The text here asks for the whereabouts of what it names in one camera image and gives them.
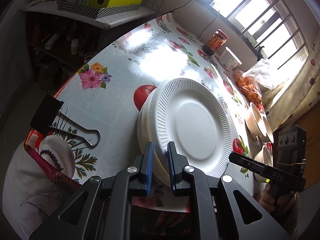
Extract chili sauce glass jar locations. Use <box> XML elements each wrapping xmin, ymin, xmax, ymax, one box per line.
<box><xmin>202</xmin><ymin>29</ymin><xmax>229</xmax><ymax>56</ymax></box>

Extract beige paper bowl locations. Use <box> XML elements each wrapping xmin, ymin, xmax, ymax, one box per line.
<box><xmin>245</xmin><ymin>102</ymin><xmax>267</xmax><ymax>136</ymax></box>
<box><xmin>254</xmin><ymin>146</ymin><xmax>273</xmax><ymax>183</ymax></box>

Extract striped black white box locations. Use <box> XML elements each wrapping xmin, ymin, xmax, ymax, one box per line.
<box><xmin>57</xmin><ymin>0</ymin><xmax>140</xmax><ymax>19</ymax></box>

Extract stack of white paper plates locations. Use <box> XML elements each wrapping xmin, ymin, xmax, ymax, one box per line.
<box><xmin>137</xmin><ymin>90</ymin><xmax>170</xmax><ymax>186</ymax></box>

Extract right hand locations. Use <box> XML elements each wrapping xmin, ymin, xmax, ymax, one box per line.
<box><xmin>258</xmin><ymin>183</ymin><xmax>300</xmax><ymax>213</ymax></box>

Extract window metal bars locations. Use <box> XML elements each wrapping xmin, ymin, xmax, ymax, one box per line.
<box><xmin>190</xmin><ymin>0</ymin><xmax>311</xmax><ymax>71</ymax></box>

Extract black binder clip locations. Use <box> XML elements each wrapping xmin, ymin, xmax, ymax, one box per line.
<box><xmin>30</xmin><ymin>94</ymin><xmax>101</xmax><ymax>148</ymax></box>

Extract large ribbed white paper plate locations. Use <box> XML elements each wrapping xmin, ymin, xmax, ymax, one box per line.
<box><xmin>149</xmin><ymin>78</ymin><xmax>232</xmax><ymax>178</ymax></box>

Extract cream patterned curtain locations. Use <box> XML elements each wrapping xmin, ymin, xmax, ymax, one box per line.
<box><xmin>264</xmin><ymin>42</ymin><xmax>319</xmax><ymax>132</ymax></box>

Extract white plastic tub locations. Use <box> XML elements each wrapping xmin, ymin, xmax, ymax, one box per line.
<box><xmin>219</xmin><ymin>47</ymin><xmax>242</xmax><ymax>70</ymax></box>

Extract plastic bag of oranges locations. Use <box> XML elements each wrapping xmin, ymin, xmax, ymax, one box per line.
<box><xmin>233</xmin><ymin>59</ymin><xmax>283</xmax><ymax>107</ymax></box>

